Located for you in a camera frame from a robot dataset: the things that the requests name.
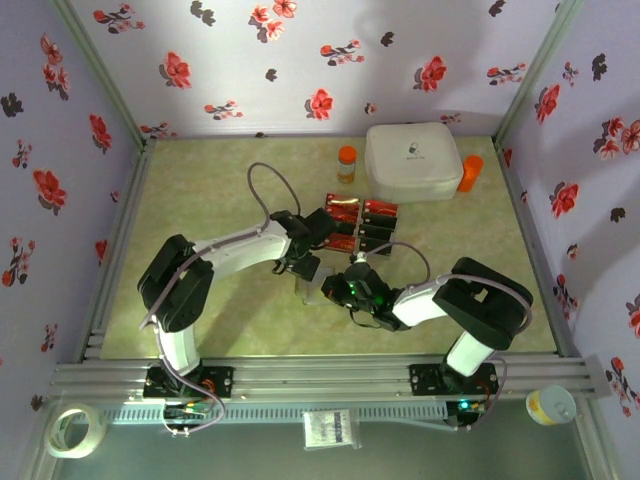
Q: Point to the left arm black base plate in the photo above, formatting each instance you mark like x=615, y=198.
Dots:
x=220, y=380

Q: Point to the yellow white round container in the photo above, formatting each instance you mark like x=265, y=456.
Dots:
x=550, y=406

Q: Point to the red VIP card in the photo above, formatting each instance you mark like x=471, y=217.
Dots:
x=346, y=213
x=342, y=243
x=342, y=200
x=380, y=206

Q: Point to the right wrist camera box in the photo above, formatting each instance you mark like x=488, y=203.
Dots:
x=360, y=272

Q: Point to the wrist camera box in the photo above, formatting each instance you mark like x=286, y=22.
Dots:
x=321, y=226
x=360, y=272

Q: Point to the aluminium frame post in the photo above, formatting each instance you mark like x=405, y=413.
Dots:
x=100, y=75
x=535, y=70

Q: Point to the black VIP card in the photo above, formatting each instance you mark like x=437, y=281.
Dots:
x=376, y=245
x=377, y=231
x=380, y=219
x=347, y=228

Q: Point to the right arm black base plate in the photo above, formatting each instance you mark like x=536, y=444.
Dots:
x=425, y=380

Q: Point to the aluminium side rail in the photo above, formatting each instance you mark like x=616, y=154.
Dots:
x=530, y=240
x=132, y=200

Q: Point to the clear tape roll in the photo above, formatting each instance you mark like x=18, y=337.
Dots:
x=52, y=440

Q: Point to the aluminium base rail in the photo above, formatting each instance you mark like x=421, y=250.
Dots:
x=320, y=375

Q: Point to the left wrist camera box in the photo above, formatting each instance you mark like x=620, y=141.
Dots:
x=321, y=226

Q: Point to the orange capped pill bottle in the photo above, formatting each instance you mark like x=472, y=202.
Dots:
x=346, y=165

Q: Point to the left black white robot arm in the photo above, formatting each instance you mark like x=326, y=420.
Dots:
x=175, y=285

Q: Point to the orange cylinder container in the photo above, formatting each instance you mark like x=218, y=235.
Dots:
x=470, y=173

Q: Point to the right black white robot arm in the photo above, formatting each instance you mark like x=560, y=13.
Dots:
x=480, y=305

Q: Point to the white square storage box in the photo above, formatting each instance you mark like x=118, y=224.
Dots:
x=412, y=162

